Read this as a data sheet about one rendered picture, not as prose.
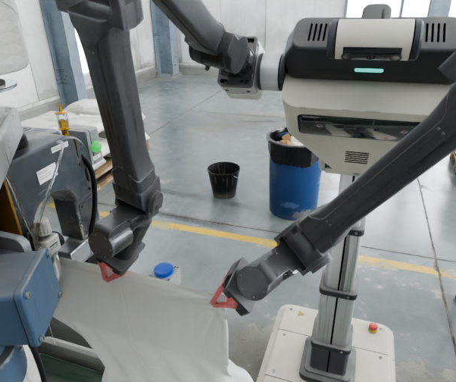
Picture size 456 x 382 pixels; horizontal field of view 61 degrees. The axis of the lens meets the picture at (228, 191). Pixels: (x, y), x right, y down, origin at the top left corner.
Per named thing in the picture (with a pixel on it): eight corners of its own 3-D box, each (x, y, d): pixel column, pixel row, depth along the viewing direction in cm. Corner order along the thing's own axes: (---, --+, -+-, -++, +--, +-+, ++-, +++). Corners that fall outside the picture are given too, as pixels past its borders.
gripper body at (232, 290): (220, 292, 69) (248, 275, 65) (236, 260, 78) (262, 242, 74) (243, 317, 70) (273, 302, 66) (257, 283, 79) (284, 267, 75)
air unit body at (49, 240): (73, 273, 86) (57, 214, 79) (58, 287, 82) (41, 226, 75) (57, 270, 88) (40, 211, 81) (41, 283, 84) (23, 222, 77)
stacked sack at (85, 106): (135, 112, 430) (134, 99, 423) (114, 123, 393) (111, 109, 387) (85, 108, 450) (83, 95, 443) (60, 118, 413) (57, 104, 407)
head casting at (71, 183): (104, 225, 104) (82, 118, 91) (36, 282, 84) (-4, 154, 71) (17, 209, 114) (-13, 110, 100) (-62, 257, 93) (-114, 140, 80)
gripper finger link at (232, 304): (196, 300, 76) (228, 280, 71) (209, 277, 82) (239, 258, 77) (219, 324, 76) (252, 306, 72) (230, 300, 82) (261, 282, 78)
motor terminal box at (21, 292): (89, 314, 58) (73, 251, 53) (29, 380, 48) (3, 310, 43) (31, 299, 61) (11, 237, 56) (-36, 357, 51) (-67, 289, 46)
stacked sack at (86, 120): (120, 126, 384) (117, 111, 377) (76, 148, 328) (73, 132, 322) (84, 123, 397) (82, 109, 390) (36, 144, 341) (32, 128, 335)
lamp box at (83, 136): (103, 159, 100) (97, 126, 96) (92, 166, 97) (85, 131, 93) (79, 156, 103) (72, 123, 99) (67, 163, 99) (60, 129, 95)
